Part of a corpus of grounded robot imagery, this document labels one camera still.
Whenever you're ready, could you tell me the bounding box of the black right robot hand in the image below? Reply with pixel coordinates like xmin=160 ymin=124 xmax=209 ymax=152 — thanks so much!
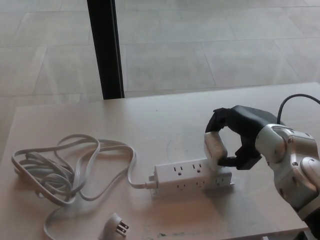
xmin=204 ymin=104 xmax=286 ymax=171

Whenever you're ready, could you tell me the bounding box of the white charger plug adapter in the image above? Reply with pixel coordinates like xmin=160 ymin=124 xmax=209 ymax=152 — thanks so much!
xmin=202 ymin=130 xmax=228 ymax=171

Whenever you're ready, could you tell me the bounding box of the white angled three-prong plug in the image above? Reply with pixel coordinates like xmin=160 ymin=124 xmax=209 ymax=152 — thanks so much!
xmin=97 ymin=212 xmax=130 ymax=240

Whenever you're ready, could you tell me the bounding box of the white power strip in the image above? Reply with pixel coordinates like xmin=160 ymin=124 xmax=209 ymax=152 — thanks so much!
xmin=148 ymin=157 xmax=236 ymax=198

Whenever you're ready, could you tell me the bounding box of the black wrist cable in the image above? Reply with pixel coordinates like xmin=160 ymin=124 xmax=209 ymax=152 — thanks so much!
xmin=275 ymin=93 xmax=320 ymax=125

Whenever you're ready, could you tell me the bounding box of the black vertical post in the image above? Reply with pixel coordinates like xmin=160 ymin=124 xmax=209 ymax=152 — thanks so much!
xmin=86 ymin=0 xmax=125 ymax=101

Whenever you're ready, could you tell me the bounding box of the white flat power cord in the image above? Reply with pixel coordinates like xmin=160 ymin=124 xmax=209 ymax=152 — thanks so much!
xmin=10 ymin=133 xmax=157 ymax=240

